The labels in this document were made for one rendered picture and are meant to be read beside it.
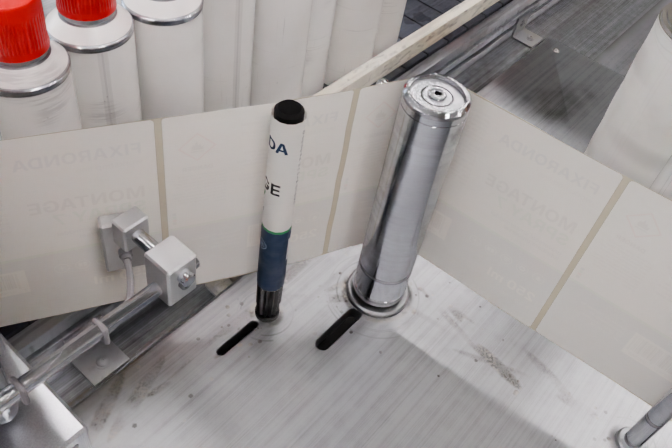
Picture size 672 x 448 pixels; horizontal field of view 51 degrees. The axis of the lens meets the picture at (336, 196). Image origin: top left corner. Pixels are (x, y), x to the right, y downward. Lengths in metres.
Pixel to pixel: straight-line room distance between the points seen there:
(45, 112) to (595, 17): 0.76
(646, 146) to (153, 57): 0.35
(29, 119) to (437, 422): 0.31
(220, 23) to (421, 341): 0.26
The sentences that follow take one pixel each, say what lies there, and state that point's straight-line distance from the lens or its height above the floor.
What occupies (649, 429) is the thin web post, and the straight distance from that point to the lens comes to 0.49.
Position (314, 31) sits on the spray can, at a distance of 0.60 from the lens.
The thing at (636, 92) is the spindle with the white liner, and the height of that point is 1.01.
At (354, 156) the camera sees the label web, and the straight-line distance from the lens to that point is 0.42.
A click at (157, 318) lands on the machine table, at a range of 0.56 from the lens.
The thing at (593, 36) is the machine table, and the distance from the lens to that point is 0.97.
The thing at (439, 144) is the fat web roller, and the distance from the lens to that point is 0.39.
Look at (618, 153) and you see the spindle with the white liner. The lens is 0.57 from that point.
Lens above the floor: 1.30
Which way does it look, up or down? 47 degrees down
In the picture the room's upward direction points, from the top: 11 degrees clockwise
